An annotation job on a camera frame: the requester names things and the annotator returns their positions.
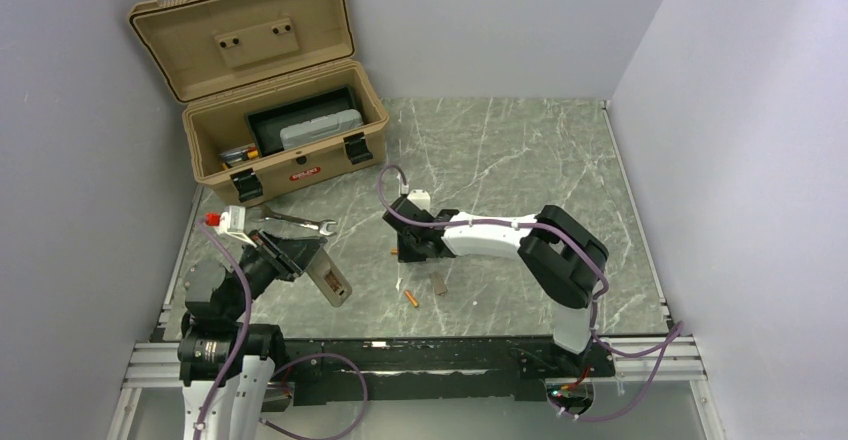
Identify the black tray in toolbox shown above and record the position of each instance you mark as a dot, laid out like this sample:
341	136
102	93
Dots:
266	124

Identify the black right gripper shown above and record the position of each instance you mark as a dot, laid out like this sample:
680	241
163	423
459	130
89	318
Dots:
405	255

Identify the tan plastic toolbox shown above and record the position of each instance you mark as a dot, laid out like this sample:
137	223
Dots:
225	60

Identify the silver open-end wrench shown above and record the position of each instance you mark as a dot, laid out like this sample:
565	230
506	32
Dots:
322	227

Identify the grey plastic case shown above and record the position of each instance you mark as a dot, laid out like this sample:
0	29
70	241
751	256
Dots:
320	128

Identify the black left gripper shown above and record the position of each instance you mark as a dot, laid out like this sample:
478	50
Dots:
297	252

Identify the beige battery compartment cover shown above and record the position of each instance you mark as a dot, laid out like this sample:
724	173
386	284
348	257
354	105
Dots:
438	284

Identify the pack of batteries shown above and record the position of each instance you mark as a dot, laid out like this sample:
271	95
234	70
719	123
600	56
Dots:
238	155

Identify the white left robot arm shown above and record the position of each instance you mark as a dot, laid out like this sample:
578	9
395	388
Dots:
226	360

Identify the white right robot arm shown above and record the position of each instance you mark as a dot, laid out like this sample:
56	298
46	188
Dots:
565	259

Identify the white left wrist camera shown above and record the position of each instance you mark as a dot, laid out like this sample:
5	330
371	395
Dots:
230	223

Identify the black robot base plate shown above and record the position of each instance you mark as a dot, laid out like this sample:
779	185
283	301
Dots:
516	367

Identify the white remote control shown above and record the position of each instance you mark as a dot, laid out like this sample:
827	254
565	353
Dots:
328	278

